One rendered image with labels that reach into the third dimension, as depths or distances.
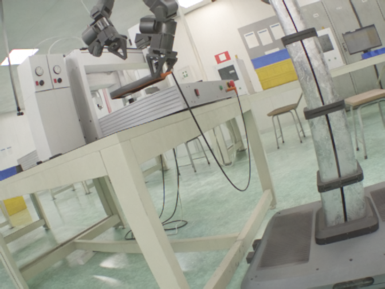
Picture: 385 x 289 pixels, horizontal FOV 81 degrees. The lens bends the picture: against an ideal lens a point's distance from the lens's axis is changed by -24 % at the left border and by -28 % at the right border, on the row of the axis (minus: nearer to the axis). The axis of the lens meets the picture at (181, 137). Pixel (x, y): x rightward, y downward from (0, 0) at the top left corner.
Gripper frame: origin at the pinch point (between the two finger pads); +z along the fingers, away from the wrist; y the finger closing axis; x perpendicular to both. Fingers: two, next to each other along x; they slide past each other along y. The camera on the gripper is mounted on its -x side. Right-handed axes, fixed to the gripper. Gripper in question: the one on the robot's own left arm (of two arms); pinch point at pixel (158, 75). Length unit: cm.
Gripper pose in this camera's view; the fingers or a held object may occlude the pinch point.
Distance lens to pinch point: 96.3
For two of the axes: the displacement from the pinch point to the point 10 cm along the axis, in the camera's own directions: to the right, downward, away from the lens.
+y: -3.5, 1.8, -9.2
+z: -1.6, 9.6, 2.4
